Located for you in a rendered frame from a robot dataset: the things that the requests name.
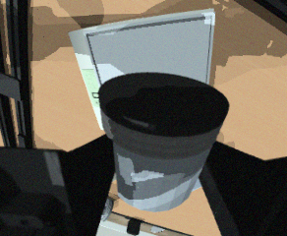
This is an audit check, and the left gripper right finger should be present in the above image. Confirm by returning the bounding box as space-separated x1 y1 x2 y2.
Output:
199 141 287 236

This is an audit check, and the flat grey-blue steel tray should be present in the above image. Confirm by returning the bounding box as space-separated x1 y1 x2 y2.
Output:
193 179 201 191

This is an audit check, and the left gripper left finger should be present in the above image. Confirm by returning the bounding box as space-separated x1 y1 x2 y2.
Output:
0 134 116 236

